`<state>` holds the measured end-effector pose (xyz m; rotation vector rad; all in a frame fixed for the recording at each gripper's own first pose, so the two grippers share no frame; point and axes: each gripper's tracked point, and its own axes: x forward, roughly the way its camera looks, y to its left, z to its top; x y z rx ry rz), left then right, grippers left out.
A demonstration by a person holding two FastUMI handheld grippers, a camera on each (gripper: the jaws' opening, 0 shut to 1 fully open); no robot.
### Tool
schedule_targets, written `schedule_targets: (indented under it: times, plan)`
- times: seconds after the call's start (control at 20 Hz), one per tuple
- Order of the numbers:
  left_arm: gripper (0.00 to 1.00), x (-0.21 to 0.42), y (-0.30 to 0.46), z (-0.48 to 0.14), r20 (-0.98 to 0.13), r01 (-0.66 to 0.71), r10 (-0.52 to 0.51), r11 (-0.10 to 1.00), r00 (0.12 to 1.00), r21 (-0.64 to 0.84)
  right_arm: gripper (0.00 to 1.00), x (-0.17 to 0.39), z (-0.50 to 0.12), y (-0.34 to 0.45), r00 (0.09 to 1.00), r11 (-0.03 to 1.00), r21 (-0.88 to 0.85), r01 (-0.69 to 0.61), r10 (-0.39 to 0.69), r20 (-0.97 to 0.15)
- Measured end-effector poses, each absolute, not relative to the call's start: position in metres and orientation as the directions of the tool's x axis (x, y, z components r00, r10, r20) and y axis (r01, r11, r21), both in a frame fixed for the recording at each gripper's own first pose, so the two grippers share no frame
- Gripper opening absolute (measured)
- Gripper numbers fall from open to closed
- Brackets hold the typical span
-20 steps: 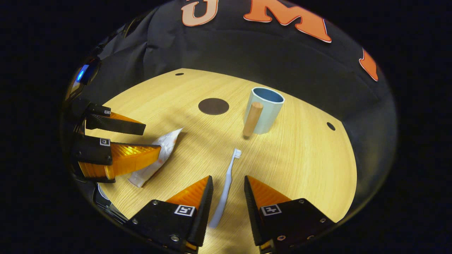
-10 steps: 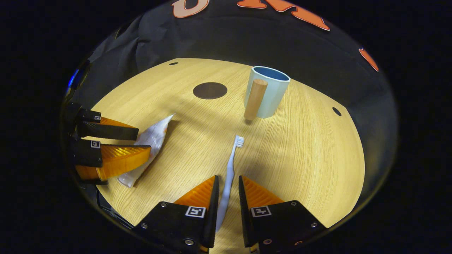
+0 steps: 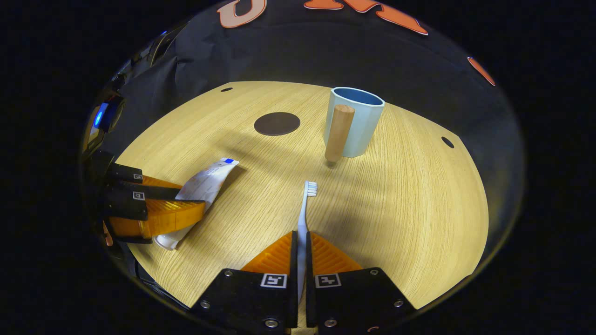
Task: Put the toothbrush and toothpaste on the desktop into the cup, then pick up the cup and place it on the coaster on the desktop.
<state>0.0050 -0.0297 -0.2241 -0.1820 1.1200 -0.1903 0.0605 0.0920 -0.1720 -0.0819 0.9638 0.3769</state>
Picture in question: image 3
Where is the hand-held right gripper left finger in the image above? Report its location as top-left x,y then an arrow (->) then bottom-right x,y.
190,230 -> 298,332

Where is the white toothbrush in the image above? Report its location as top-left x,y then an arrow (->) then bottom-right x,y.
297,181 -> 318,303

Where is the light blue cup wooden handle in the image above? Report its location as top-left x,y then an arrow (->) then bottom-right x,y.
324,87 -> 386,163

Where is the dark round coaster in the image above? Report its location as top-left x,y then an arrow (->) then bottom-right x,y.
254,112 -> 301,136

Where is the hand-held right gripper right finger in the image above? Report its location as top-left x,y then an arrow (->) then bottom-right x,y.
305,231 -> 416,332

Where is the white toothpaste tube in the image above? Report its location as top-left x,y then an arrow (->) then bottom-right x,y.
154,158 -> 239,251

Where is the black backdrop cloth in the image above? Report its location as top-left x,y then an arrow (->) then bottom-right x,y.
93,0 -> 526,280

